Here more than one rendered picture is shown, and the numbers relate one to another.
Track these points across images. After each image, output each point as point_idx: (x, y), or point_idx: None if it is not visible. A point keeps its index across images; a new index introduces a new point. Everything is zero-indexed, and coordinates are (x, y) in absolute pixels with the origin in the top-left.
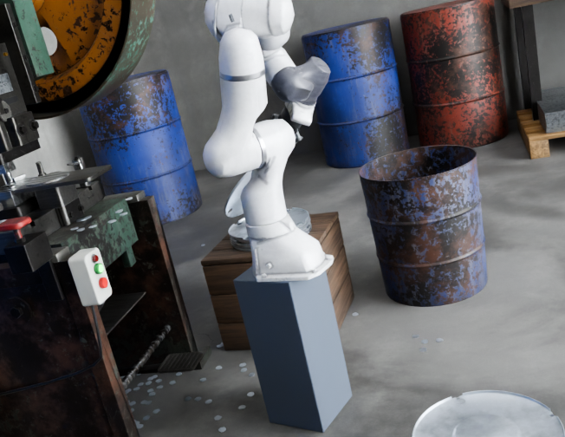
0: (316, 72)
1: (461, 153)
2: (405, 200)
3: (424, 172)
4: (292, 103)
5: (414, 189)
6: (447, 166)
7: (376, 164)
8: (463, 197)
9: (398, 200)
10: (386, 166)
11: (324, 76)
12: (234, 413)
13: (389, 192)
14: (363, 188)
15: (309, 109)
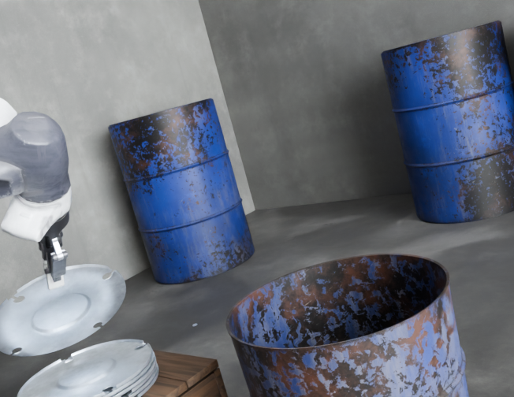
0: (13, 145)
1: (441, 280)
2: (269, 384)
3: (392, 298)
4: (11, 198)
5: (278, 368)
6: (427, 296)
7: (302, 278)
8: (387, 395)
9: (258, 380)
10: (324, 281)
11: (34, 152)
12: None
13: (245, 360)
14: (240, 332)
15: (43, 209)
